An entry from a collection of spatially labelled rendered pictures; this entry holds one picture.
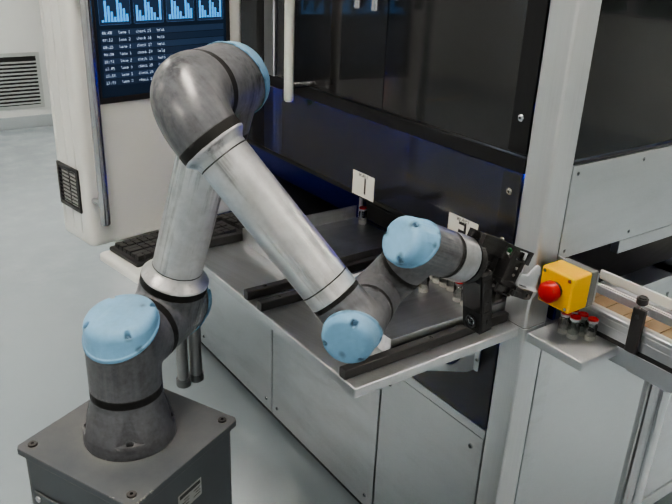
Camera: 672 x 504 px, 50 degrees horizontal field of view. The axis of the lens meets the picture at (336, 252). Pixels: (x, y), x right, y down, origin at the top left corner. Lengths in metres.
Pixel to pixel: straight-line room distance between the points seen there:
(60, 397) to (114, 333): 1.72
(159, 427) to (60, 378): 1.75
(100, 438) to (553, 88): 0.95
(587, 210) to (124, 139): 1.14
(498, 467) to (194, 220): 0.87
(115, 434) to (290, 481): 1.23
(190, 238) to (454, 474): 0.91
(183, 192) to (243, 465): 1.44
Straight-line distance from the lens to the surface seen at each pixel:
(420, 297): 1.54
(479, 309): 1.19
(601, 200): 1.50
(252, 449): 2.51
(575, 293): 1.37
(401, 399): 1.85
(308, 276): 0.97
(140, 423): 1.22
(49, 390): 2.91
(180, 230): 1.18
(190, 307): 1.25
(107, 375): 1.18
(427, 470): 1.87
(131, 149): 1.96
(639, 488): 1.65
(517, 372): 1.52
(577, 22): 1.31
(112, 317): 1.18
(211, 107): 0.97
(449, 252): 1.07
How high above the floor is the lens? 1.57
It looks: 24 degrees down
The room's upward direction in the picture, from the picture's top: 2 degrees clockwise
